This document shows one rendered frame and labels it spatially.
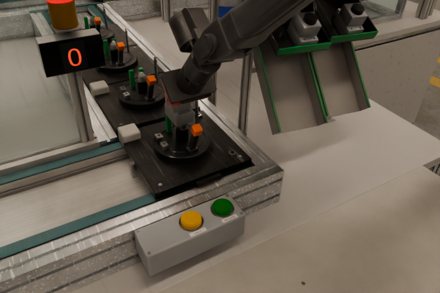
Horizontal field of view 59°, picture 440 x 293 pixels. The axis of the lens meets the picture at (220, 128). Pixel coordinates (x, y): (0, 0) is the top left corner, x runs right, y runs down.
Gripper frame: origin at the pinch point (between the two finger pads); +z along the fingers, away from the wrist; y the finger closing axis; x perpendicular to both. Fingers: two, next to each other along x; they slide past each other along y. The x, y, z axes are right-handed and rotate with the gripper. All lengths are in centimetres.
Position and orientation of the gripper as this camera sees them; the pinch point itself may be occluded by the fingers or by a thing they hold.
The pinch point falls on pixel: (178, 98)
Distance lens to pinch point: 87.7
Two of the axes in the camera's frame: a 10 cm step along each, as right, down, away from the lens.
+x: 3.7, 9.2, -1.6
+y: -8.6, 2.7, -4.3
